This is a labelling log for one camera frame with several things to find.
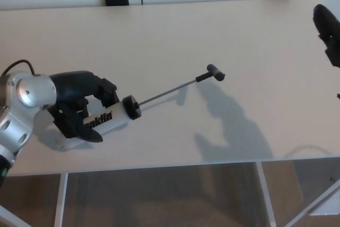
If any white desk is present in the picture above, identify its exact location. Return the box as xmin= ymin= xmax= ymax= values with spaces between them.
xmin=0 ymin=0 xmax=340 ymax=227

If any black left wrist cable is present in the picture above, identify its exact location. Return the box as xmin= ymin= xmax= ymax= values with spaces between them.
xmin=0 ymin=60 xmax=37 ymax=77

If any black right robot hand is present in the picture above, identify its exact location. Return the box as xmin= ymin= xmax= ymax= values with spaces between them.
xmin=312 ymin=4 xmax=340 ymax=69

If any white Franklin air pump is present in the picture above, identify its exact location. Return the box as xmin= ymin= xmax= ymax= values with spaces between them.
xmin=55 ymin=63 xmax=227 ymax=151

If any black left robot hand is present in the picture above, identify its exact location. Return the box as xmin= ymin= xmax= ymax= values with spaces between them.
xmin=47 ymin=70 xmax=119 ymax=144

